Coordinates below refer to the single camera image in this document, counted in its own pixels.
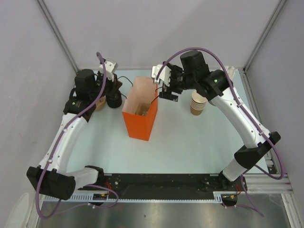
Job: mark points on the stacked brown paper cups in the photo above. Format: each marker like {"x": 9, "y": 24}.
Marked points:
{"x": 198, "y": 103}

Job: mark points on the black lid stack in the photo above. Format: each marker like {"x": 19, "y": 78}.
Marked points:
{"x": 114, "y": 101}

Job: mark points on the white slotted cable duct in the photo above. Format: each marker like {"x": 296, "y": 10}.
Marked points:
{"x": 97, "y": 197}

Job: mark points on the brown pulp cup carrier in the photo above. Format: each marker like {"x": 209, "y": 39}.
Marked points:
{"x": 100, "y": 103}
{"x": 142, "y": 109}

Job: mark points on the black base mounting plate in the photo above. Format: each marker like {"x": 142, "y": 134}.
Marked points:
{"x": 168, "y": 185}

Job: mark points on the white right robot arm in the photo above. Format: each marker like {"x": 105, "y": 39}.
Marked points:
{"x": 201, "y": 70}

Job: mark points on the orange paper bag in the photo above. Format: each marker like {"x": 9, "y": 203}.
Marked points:
{"x": 142, "y": 91}

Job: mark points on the aluminium frame rail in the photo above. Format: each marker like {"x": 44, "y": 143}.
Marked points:
{"x": 260, "y": 183}

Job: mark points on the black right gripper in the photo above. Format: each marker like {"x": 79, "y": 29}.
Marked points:
{"x": 166, "y": 93}

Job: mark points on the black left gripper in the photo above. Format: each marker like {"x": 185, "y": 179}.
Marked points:
{"x": 114, "y": 85}

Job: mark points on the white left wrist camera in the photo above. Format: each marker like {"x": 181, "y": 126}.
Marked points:
{"x": 110, "y": 68}

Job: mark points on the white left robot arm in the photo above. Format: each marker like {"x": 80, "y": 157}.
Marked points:
{"x": 50, "y": 177}

